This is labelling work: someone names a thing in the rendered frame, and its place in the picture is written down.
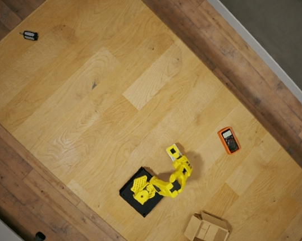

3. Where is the orange digital multimeter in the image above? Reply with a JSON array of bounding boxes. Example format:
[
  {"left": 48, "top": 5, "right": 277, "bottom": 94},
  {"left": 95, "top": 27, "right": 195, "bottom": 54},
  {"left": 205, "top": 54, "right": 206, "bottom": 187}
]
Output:
[{"left": 218, "top": 127, "right": 240, "bottom": 155}]

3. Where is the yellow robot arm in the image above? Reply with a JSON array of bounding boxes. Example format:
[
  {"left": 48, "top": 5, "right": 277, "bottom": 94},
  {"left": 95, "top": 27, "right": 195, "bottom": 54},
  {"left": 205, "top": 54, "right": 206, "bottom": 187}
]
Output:
[{"left": 131, "top": 155, "right": 192, "bottom": 203}]

